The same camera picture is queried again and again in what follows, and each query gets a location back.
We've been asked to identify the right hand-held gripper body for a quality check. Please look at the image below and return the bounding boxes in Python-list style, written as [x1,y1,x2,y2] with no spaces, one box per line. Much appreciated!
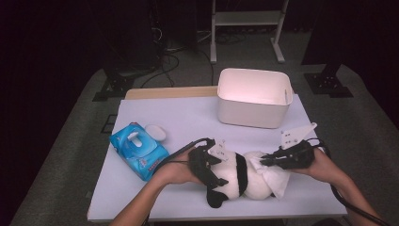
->
[279,121,318,170]

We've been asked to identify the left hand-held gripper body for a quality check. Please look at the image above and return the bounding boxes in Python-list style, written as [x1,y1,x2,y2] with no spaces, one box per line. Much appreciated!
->
[187,139,231,188]

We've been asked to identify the panda plush toy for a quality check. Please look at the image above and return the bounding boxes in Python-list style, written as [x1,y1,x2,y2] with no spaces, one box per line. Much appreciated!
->
[205,149,285,209]

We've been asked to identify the white storage box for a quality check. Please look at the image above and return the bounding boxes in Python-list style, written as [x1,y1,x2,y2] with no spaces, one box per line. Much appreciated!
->
[216,68,294,129]

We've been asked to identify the blue wet wipes pack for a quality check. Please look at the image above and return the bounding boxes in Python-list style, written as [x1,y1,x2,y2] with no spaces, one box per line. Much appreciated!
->
[108,121,170,183]

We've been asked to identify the person's left hand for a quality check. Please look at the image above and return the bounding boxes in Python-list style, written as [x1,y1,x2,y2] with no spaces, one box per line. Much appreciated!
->
[152,149,202,186]

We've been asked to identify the person's right hand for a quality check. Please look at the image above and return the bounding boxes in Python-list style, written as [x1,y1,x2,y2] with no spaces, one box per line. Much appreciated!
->
[294,148,342,186]

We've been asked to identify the white table board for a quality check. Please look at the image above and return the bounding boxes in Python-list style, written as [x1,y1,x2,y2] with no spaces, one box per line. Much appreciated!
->
[87,93,349,222]

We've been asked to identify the black stand base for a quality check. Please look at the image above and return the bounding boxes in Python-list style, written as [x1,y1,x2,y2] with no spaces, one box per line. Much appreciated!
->
[92,67,136,103]
[303,62,354,99]

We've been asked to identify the black floor grate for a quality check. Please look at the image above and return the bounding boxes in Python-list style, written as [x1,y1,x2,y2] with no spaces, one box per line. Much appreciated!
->
[101,114,118,135]

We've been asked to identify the white metal stand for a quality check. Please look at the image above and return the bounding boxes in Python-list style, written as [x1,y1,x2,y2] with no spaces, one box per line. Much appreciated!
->
[210,0,290,65]

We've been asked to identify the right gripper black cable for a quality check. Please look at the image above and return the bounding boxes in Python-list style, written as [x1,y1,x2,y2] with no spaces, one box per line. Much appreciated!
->
[309,137,391,226]

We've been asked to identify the black floor cables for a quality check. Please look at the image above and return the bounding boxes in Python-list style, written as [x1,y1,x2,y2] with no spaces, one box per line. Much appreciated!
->
[139,26,217,89]

